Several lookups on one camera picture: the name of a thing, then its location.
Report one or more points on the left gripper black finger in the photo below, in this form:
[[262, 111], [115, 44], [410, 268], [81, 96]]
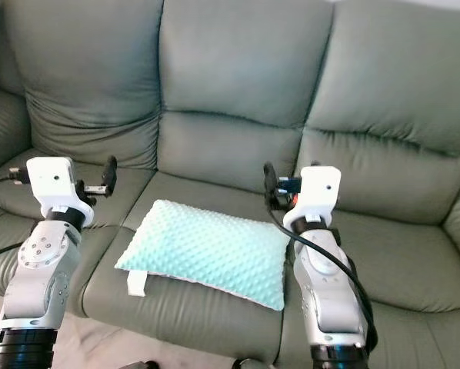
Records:
[[110, 173]]

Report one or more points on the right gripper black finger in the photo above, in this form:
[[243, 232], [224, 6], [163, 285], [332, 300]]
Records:
[[270, 183], [314, 164]]

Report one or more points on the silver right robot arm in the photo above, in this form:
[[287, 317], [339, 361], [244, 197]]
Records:
[[326, 307]]

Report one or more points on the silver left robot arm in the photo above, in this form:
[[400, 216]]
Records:
[[30, 300]]

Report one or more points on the mint dotted pillow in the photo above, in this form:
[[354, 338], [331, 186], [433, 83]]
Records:
[[203, 250]]

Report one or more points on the green leather three-seat sofa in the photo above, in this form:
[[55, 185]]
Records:
[[245, 77]]

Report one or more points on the robot right leg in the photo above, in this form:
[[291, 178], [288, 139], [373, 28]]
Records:
[[247, 364]]

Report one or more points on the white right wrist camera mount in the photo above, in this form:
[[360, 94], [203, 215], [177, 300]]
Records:
[[318, 192]]

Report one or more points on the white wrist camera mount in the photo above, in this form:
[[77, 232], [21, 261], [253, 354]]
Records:
[[318, 192], [53, 181]]

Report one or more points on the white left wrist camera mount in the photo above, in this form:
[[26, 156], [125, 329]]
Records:
[[53, 181]]

